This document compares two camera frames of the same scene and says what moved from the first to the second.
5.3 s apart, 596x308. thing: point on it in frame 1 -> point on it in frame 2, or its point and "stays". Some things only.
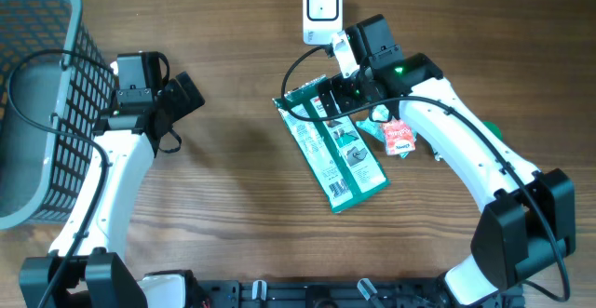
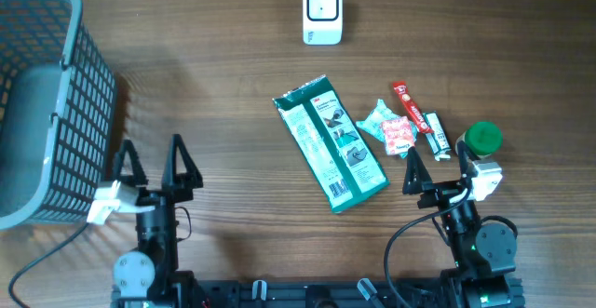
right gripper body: x=350 y=92 -> x=440 y=194
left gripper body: x=175 y=99 -> x=166 y=198
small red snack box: x=399 y=137 stays
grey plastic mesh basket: x=54 y=84 stays
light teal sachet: x=375 y=128 stays
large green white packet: x=335 y=148 stays
